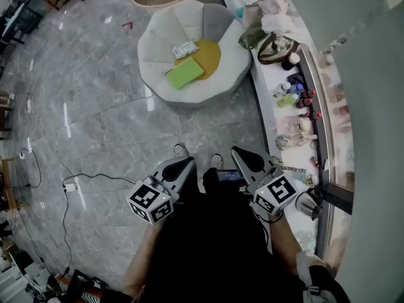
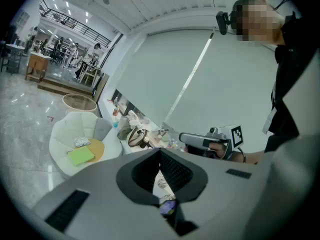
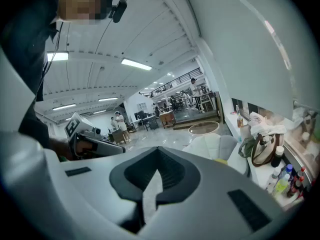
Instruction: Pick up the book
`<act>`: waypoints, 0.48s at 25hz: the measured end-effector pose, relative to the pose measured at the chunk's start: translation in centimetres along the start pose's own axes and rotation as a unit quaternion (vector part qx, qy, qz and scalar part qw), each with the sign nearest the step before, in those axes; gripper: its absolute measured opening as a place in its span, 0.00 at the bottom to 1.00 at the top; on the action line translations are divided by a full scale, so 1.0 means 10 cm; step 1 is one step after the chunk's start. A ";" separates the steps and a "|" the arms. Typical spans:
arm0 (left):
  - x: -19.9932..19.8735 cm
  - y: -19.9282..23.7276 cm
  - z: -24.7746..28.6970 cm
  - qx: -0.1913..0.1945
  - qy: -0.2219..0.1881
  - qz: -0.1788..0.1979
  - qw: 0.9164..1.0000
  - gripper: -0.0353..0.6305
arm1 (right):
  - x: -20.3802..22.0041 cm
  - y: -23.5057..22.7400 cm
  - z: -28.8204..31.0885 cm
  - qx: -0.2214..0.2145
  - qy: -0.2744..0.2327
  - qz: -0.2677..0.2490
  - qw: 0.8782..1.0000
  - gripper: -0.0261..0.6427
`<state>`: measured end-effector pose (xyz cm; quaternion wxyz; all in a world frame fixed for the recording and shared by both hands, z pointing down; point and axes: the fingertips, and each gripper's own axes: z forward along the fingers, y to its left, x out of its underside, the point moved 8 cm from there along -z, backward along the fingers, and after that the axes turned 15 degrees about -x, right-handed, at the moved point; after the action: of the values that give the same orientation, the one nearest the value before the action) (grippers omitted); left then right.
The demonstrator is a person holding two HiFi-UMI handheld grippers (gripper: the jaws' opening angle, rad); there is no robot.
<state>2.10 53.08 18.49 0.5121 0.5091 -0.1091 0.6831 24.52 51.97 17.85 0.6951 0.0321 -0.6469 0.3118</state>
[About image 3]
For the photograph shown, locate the black flask white lid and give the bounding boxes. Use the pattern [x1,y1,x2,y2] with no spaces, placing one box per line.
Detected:
[270,145,285,169]

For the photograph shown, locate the small wooden desk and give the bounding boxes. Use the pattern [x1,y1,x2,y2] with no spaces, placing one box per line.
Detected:
[108,129,127,145]

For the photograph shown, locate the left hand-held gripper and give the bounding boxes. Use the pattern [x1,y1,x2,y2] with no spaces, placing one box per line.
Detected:
[64,112,127,160]

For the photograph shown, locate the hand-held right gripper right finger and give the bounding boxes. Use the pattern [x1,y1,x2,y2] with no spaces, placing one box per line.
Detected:
[147,146,285,240]

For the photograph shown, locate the dark cola bottle red cap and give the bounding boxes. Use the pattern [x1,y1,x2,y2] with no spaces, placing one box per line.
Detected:
[286,175,305,198]
[296,166,307,181]

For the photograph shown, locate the black cabinet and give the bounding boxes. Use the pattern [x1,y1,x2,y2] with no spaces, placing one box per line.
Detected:
[143,115,160,132]

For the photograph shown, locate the olive green bag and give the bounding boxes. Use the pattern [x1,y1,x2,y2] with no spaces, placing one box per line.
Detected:
[238,135,258,159]

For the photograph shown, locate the clear water bottle blue cap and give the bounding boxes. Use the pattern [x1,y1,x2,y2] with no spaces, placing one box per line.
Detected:
[279,163,294,180]

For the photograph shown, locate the person's left hand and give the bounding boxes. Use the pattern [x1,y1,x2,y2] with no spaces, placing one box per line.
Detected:
[74,140,95,160]

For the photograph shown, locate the pink garment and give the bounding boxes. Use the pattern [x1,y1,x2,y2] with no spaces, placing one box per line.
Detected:
[248,111,267,132]

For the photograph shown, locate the white flower-shaped pouf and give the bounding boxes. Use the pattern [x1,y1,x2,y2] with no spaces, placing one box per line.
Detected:
[181,133,251,177]

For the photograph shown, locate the black metal railing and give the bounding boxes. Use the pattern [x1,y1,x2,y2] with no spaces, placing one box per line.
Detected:
[139,67,202,98]

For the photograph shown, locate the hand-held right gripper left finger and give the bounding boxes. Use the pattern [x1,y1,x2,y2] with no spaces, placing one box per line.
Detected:
[46,146,160,240]

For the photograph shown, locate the wooden cabinet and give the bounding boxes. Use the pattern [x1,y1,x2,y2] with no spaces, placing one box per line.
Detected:
[159,110,177,129]

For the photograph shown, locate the cream tote bag brown straps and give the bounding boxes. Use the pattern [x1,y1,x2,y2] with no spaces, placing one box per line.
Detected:
[250,131,285,167]

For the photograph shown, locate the round beige tub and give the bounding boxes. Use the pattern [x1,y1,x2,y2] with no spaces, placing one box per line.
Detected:
[188,120,220,136]

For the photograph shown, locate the raised wooden platform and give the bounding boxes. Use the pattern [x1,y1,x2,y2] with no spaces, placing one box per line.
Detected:
[172,91,223,131]

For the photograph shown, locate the white crumpled cloth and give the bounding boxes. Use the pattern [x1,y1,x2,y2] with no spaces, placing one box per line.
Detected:
[249,123,288,141]

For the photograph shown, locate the person's black shirt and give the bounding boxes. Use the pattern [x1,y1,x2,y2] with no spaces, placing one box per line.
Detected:
[0,0,63,150]

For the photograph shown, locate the yellow-green drink bottle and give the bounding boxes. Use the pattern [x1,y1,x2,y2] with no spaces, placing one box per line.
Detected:
[271,173,291,198]

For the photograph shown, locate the person's left forearm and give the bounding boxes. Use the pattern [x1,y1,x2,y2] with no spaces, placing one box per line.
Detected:
[48,136,76,161]

